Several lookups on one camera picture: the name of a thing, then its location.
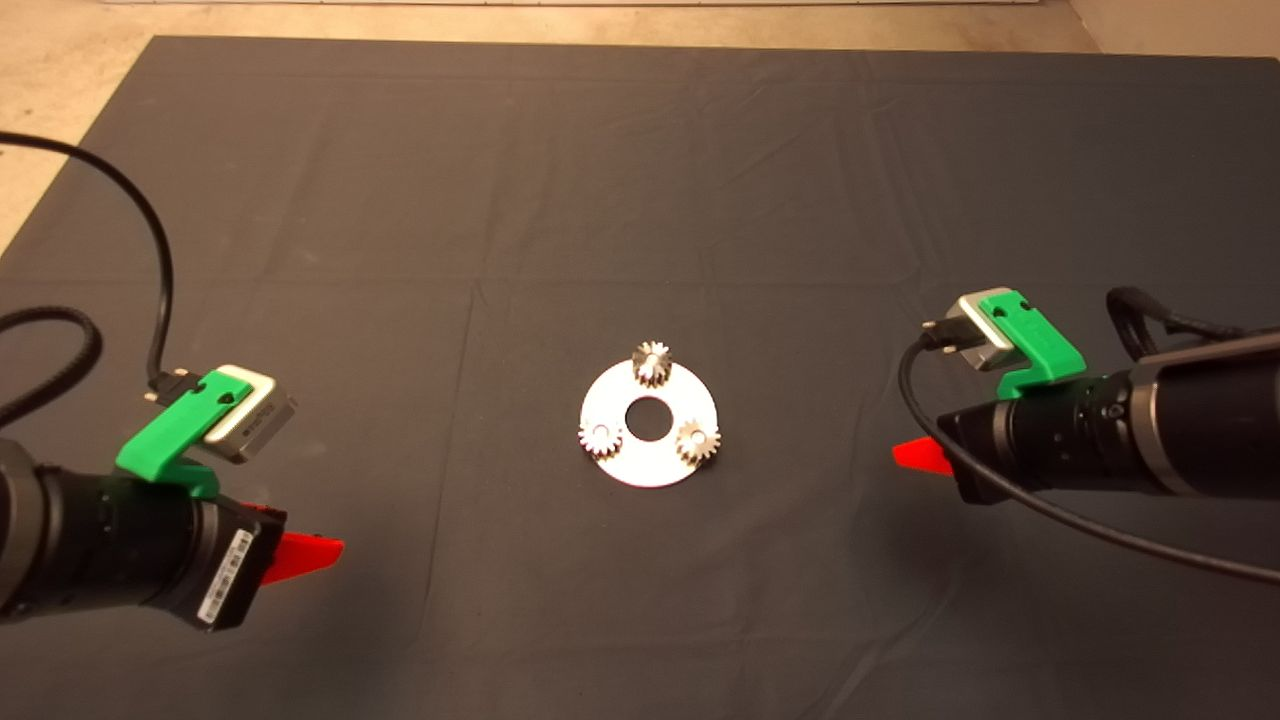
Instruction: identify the gripper silver camera box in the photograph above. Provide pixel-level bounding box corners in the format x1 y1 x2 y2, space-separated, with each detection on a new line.
944 290 1018 374
203 364 299 465

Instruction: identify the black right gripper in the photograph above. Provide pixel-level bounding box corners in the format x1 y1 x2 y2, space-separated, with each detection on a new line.
892 370 1138 505

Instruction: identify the right gripper green camera mount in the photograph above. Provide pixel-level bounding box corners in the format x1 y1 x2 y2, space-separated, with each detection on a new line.
974 288 1089 402

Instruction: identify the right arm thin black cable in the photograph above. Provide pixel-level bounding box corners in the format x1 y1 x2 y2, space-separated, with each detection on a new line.
896 320 1280 589

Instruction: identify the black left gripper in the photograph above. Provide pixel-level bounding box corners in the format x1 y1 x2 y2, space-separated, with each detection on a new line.
95 478 347 634

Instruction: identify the right arm braided black cable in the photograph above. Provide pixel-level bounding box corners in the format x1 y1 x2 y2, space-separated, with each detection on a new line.
1104 286 1251 364

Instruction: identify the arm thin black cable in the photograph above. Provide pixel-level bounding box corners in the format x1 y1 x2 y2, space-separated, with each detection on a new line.
0 131 193 403
896 320 1280 589

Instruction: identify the dark grey table cloth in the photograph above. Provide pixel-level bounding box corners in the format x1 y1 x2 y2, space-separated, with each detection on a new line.
0 37 1280 720

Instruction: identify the round metal carrier plate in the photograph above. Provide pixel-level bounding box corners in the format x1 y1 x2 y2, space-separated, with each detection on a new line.
579 355 721 490

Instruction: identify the left gripper silver camera box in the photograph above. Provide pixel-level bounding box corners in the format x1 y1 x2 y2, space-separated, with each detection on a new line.
203 364 299 465

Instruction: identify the small steel planetary gear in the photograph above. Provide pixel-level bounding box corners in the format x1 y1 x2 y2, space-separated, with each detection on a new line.
631 340 674 390
577 420 625 462
675 421 723 468

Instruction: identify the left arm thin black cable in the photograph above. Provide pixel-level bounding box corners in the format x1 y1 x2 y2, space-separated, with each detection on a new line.
0 131 193 403

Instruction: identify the left arm thick braided sleeve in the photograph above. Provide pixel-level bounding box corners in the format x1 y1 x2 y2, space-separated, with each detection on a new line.
0 304 104 433

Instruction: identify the right gripper silver camera box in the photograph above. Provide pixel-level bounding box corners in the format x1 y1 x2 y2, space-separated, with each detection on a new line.
944 290 1018 374

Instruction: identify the left gripper green camera mount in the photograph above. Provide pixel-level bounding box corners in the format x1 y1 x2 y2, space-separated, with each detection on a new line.
114 369 253 501

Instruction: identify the gripper green camera mount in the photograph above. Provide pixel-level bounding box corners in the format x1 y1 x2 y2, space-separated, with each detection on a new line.
114 369 253 501
974 288 1089 402

